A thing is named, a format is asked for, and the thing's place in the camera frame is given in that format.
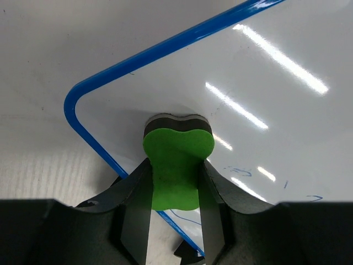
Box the green bone-shaped eraser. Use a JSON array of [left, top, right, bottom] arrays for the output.
[[143, 113, 215, 211]]

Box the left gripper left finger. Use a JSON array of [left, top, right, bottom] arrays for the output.
[[1, 160, 153, 264]]

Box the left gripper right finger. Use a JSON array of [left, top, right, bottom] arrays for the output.
[[198, 162, 352, 264]]

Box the blue framed whiteboard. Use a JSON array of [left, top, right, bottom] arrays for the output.
[[63, 0, 353, 257]]

